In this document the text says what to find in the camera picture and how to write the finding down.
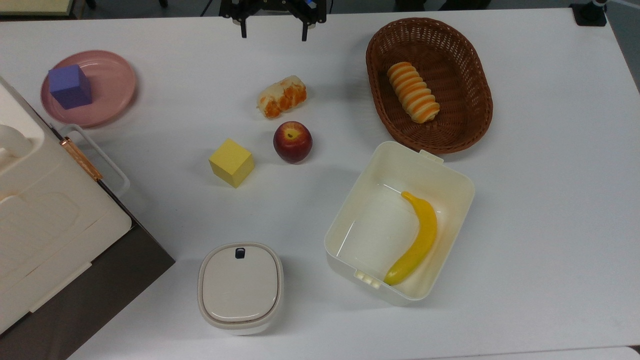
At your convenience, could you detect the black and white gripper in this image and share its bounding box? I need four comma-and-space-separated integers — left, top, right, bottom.
219, 0, 327, 42

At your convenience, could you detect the yellow cube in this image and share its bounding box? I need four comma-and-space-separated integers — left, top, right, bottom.
208, 138, 255, 189

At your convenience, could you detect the purple cube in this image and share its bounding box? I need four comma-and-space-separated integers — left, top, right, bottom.
48, 64, 93, 110

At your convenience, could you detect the orange glazed bread roll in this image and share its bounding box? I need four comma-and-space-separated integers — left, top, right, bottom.
257, 75, 308, 119

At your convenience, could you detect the red apple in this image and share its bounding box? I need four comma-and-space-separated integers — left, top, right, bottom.
273, 121, 314, 164

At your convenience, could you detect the orange striped spiral bread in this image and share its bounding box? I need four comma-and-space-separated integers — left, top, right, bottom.
386, 61, 441, 124

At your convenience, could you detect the pink plate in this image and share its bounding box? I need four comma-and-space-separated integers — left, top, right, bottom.
40, 50, 137, 129

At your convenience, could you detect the brown wicker basket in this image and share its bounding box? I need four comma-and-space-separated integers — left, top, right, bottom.
365, 17, 494, 155

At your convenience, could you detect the open white plastic box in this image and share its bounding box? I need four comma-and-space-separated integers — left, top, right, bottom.
323, 141, 476, 307

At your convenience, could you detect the pale yellow side table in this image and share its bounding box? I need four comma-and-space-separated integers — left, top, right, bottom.
0, 0, 76, 17

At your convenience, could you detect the yellow banana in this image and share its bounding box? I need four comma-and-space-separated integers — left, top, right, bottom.
383, 191, 438, 287

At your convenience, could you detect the small white lidded container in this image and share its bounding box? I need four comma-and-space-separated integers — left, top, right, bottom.
197, 242, 285, 336

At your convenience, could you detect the white microwave oven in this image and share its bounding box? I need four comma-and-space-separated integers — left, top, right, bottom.
0, 75, 176, 360

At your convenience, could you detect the white oven door handle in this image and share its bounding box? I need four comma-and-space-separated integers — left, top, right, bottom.
56, 123, 132, 199

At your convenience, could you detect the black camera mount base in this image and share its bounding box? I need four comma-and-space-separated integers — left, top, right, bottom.
570, 0, 609, 27

